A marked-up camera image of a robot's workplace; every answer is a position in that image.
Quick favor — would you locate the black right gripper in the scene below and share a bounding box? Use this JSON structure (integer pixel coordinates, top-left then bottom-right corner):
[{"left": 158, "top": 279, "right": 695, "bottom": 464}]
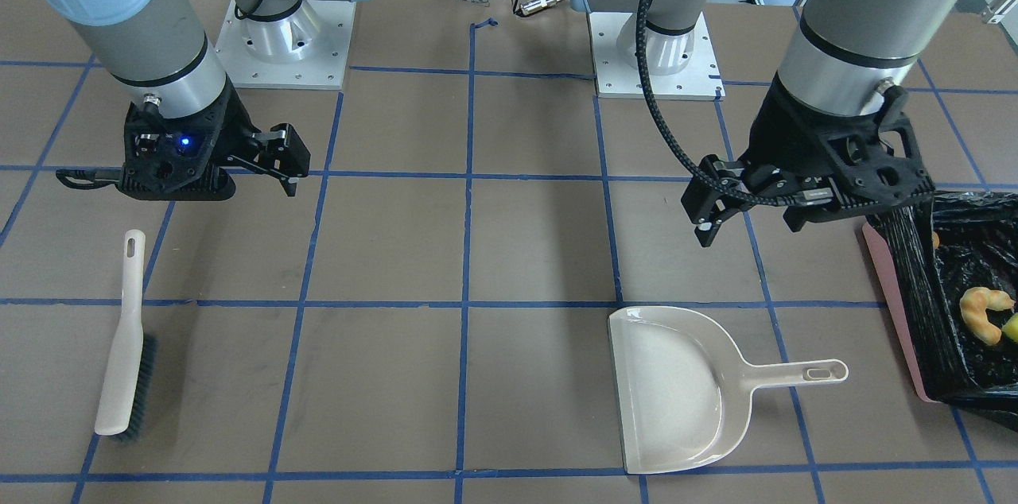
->
[{"left": 212, "top": 83, "right": 310, "bottom": 197}]

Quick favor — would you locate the pink bin tray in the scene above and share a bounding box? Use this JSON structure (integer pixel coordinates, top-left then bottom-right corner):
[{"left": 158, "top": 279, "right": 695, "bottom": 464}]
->
[{"left": 861, "top": 223, "right": 941, "bottom": 404}]

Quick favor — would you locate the banana peel piece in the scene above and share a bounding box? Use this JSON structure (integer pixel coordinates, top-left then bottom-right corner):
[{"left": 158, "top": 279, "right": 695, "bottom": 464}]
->
[{"left": 959, "top": 286, "right": 1016, "bottom": 346}]

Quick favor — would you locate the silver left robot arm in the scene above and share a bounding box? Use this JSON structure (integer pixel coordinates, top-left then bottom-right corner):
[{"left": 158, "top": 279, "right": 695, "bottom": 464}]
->
[{"left": 571, "top": 0, "right": 957, "bottom": 247}]

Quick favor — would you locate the metal connector plug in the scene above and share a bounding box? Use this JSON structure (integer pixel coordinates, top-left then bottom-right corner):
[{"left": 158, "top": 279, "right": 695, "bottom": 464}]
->
[{"left": 514, "top": 0, "right": 565, "bottom": 17}]

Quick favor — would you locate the yellow sponge piece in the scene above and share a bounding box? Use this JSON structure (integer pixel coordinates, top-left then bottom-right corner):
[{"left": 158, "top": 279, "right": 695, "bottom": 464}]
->
[{"left": 1001, "top": 313, "right": 1018, "bottom": 343}]

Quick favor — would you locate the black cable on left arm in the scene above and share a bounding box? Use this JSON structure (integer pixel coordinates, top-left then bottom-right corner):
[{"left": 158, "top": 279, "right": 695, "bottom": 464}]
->
[{"left": 638, "top": 0, "right": 804, "bottom": 207}]

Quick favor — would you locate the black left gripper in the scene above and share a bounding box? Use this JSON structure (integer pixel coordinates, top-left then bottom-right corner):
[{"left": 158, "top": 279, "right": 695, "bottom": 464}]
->
[{"left": 682, "top": 83, "right": 836, "bottom": 248}]

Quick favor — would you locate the black trash bag bin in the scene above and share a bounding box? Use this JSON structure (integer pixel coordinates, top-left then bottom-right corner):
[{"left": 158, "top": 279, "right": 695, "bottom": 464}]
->
[{"left": 868, "top": 192, "right": 1017, "bottom": 429}]

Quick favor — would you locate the white brush handle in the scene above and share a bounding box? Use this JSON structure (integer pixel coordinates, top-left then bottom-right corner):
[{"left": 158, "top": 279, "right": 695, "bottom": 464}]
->
[{"left": 94, "top": 229, "right": 157, "bottom": 442}]

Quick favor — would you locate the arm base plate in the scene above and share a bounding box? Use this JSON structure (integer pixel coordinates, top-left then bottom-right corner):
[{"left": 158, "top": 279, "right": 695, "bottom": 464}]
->
[
  {"left": 588, "top": 13, "right": 726, "bottom": 101},
  {"left": 216, "top": 1, "right": 357, "bottom": 91}
]

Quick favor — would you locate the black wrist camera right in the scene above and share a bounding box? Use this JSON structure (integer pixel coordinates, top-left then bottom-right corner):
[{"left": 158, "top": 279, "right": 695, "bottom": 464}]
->
[{"left": 55, "top": 101, "right": 235, "bottom": 202}]

